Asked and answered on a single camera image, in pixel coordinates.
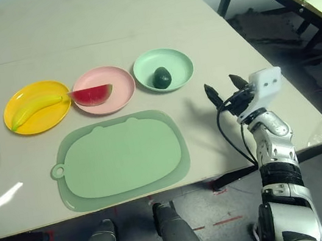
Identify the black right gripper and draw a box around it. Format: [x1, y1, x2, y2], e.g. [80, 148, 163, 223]
[202, 70, 262, 126]

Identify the yellow toy banana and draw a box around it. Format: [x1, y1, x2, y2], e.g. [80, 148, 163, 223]
[7, 93, 68, 132]

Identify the dark green toy avocado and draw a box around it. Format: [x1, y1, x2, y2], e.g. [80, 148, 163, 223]
[151, 65, 174, 90]

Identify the red toy watermelon slice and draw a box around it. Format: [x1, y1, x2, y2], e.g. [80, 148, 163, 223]
[66, 82, 116, 111]

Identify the mint green plastic plate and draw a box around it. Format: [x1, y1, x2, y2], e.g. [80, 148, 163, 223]
[130, 43, 198, 98]

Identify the yellow plastic plate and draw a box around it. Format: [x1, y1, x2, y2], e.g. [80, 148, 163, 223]
[0, 76, 77, 140]

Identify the pink plastic plate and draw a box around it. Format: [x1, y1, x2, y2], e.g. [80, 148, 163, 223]
[68, 61, 140, 120]

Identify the light green cutting board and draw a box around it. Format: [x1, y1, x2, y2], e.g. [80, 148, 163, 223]
[44, 110, 188, 206]

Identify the translucent green silicone mat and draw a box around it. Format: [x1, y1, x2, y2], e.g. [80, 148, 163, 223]
[48, 104, 197, 217]

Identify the grey robot right leg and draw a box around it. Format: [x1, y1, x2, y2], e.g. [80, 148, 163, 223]
[151, 196, 208, 241]

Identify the black right camera cable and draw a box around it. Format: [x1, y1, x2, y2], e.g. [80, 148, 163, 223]
[214, 102, 260, 173]

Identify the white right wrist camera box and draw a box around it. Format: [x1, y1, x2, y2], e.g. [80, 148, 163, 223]
[245, 65, 288, 113]

